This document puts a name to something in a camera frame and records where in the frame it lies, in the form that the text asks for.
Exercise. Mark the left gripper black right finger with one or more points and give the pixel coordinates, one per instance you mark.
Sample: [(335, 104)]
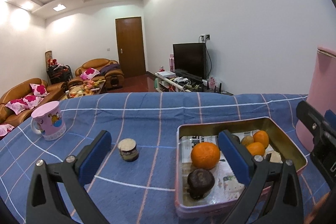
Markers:
[(284, 203)]

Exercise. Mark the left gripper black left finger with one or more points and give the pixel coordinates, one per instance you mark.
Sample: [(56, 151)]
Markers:
[(45, 203)]

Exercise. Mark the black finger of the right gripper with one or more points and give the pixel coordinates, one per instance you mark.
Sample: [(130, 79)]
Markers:
[(330, 117), (313, 120)]

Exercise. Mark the jar with beige lid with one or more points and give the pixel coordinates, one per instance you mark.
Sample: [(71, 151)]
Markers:
[(273, 156), (128, 149)]

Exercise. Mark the orange fruit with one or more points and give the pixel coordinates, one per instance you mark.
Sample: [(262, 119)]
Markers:
[(205, 155), (256, 148), (261, 137)]

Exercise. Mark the brown kiwi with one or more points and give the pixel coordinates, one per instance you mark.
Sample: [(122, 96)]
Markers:
[(247, 140)]

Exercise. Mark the purple round fruit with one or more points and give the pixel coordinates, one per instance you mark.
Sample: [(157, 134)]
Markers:
[(200, 182)]

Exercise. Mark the pink electric kettle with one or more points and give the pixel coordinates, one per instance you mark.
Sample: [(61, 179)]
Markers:
[(323, 85)]

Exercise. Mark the pink tin box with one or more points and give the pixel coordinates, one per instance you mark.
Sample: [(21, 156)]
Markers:
[(230, 174)]

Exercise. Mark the pink cartoon mug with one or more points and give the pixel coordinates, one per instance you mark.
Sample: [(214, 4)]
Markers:
[(47, 121)]

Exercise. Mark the pink floral cushion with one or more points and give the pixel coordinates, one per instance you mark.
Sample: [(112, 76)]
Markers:
[(39, 90)]

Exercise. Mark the brown leather long sofa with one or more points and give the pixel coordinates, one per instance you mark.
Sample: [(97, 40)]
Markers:
[(18, 103)]

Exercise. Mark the cluttered coffee table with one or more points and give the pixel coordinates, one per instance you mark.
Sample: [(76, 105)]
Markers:
[(86, 89)]

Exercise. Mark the black chair with clothes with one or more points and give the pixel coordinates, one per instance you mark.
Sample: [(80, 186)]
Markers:
[(57, 73)]

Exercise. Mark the white TV stand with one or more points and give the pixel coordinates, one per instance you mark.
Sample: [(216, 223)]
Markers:
[(182, 84)]

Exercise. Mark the black television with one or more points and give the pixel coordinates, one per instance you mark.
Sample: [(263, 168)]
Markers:
[(190, 58)]

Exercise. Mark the brown leather armchair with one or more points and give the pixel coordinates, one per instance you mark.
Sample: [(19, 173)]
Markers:
[(103, 69)]

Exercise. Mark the brown wooden door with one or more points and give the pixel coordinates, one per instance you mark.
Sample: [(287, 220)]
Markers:
[(131, 55)]

